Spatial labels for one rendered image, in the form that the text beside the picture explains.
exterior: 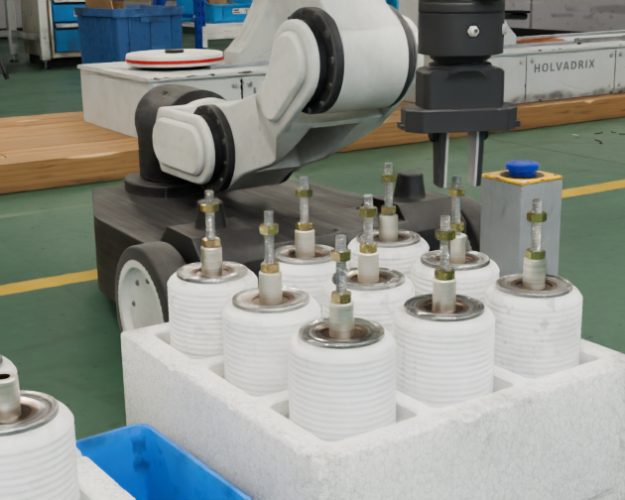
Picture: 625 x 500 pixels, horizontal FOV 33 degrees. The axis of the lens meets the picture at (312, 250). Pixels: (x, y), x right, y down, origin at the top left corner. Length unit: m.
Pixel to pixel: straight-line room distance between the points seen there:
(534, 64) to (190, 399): 2.97
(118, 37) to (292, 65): 4.12
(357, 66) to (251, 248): 0.29
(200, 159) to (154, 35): 3.92
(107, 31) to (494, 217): 4.41
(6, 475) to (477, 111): 0.60
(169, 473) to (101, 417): 0.37
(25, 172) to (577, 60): 2.09
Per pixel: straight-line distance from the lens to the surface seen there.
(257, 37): 3.39
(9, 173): 2.87
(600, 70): 4.13
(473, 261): 1.15
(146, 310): 1.49
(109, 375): 1.55
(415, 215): 1.61
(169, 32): 5.63
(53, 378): 1.56
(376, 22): 1.43
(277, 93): 1.44
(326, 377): 0.90
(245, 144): 1.64
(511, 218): 1.29
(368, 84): 1.42
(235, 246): 1.45
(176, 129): 1.75
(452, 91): 1.10
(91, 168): 2.94
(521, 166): 1.29
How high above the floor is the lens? 0.56
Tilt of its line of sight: 15 degrees down
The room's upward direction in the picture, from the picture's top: 1 degrees counter-clockwise
